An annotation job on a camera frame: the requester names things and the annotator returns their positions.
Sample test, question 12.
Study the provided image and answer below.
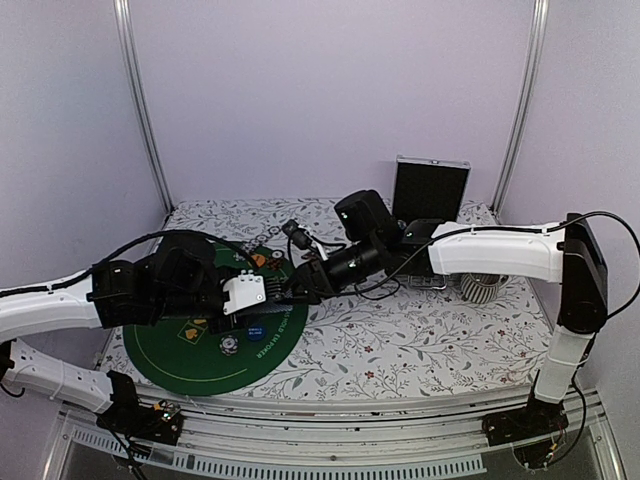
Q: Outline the blue small blind button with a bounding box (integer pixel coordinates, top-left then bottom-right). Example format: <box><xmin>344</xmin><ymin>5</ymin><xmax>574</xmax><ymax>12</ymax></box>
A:
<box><xmin>246</xmin><ymin>325</ymin><xmax>267</xmax><ymax>342</ymax></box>

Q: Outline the red poker chip stack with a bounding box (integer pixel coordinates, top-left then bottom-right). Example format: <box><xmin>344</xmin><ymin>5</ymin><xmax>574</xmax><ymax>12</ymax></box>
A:
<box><xmin>266</xmin><ymin>250</ymin><xmax>285</xmax><ymax>271</ymax></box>

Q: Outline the orange big blind button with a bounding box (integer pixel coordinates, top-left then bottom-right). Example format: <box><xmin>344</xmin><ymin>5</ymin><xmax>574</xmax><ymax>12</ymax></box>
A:
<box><xmin>252</xmin><ymin>254</ymin><xmax>266</xmax><ymax>268</ymax></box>

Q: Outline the blue playing card deck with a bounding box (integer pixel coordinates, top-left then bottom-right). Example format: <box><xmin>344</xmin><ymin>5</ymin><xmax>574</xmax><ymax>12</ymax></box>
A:
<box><xmin>248</xmin><ymin>300</ymin><xmax>294</xmax><ymax>315</ymax></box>

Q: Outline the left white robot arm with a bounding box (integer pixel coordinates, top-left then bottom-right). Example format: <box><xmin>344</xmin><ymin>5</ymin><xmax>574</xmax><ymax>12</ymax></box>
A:
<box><xmin>1</xmin><ymin>230</ymin><xmax>284</xmax><ymax>434</ymax></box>

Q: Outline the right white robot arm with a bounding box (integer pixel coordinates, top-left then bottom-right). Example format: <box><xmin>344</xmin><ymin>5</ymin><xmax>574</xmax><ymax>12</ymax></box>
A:
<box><xmin>285</xmin><ymin>190</ymin><xmax>609</xmax><ymax>436</ymax></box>

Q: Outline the round green poker mat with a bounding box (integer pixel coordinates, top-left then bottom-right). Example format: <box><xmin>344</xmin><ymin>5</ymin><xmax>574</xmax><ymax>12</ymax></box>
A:
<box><xmin>122</xmin><ymin>240</ymin><xmax>310</xmax><ymax>397</ymax></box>

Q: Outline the floral white tablecloth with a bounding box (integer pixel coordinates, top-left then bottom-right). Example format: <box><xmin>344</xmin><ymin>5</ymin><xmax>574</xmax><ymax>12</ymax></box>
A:
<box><xmin>97</xmin><ymin>197</ymin><xmax>561</xmax><ymax>401</ymax></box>

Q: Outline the aluminium poker chip case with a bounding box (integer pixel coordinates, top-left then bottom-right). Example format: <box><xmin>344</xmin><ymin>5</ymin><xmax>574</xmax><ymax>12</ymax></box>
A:
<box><xmin>392</xmin><ymin>155</ymin><xmax>471</xmax><ymax>223</ymax></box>

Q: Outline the striped ceramic mug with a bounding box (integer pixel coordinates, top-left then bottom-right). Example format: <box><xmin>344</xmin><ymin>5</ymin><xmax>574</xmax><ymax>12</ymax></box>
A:
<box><xmin>460</xmin><ymin>273</ymin><xmax>509</xmax><ymax>304</ymax></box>

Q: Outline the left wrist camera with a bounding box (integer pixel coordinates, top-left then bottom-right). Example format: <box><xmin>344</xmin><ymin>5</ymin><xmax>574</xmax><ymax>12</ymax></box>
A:
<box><xmin>221</xmin><ymin>270</ymin><xmax>266</xmax><ymax>315</ymax></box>

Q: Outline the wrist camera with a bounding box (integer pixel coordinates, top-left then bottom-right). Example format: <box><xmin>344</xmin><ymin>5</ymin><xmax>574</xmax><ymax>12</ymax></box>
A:
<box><xmin>221</xmin><ymin>270</ymin><xmax>266</xmax><ymax>315</ymax></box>
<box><xmin>281</xmin><ymin>220</ymin><xmax>328</xmax><ymax>260</ymax></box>

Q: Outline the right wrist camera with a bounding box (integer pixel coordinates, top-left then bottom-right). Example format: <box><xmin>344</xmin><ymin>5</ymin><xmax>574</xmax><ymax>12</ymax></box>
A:
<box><xmin>281</xmin><ymin>220</ymin><xmax>328</xmax><ymax>260</ymax></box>

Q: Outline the front aluminium rail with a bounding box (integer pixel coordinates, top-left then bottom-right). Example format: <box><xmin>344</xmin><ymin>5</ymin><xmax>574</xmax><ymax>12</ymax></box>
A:
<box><xmin>47</xmin><ymin>387</ymin><xmax>626</xmax><ymax>480</ymax></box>

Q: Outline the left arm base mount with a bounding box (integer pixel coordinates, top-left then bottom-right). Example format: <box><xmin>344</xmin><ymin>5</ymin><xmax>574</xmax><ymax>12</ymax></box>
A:
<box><xmin>96</xmin><ymin>400</ymin><xmax>184</xmax><ymax>446</ymax></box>

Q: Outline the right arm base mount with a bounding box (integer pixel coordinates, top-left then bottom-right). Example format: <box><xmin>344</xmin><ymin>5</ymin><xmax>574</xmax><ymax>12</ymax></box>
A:
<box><xmin>481</xmin><ymin>396</ymin><xmax>588</xmax><ymax>471</ymax></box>

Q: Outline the right aluminium frame post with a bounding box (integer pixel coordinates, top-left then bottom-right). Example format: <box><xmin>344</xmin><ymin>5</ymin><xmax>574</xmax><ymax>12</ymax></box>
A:
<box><xmin>491</xmin><ymin>0</ymin><xmax>550</xmax><ymax>217</ymax></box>

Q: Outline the aluminium frame post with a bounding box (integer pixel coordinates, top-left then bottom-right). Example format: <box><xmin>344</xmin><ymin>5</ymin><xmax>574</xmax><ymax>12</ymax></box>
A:
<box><xmin>113</xmin><ymin>0</ymin><xmax>174</xmax><ymax>215</ymax></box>
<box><xmin>491</xmin><ymin>0</ymin><xmax>550</xmax><ymax>217</ymax></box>

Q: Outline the left aluminium frame post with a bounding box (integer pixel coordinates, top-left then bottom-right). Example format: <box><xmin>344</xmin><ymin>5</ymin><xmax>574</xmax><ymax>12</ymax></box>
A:
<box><xmin>113</xmin><ymin>0</ymin><xmax>174</xmax><ymax>215</ymax></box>

